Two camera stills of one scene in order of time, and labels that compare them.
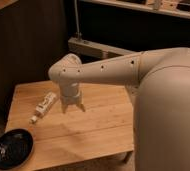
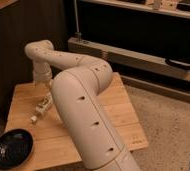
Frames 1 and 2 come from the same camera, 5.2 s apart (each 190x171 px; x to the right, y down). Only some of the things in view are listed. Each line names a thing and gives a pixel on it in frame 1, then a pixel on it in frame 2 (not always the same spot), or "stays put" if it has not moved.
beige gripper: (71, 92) to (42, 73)
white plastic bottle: (43, 107) stays put
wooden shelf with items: (188, 9) stays put
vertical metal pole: (78, 34) stays put
